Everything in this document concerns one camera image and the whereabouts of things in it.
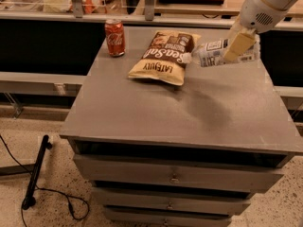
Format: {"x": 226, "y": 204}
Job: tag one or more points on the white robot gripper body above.
{"x": 255, "y": 12}

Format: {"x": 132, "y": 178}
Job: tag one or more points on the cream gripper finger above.
{"x": 237, "y": 45}
{"x": 235, "y": 30}

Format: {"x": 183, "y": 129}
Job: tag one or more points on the clear plastic water bottle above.
{"x": 212, "y": 54}

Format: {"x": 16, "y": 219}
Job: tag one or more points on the brown sea salt chips bag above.
{"x": 167, "y": 57}

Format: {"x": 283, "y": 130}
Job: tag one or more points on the grey drawer cabinet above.
{"x": 188, "y": 156}

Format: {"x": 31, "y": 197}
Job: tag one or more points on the red cola can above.
{"x": 114, "y": 32}

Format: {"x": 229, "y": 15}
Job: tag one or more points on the grey metal railing frame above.
{"x": 147, "y": 12}

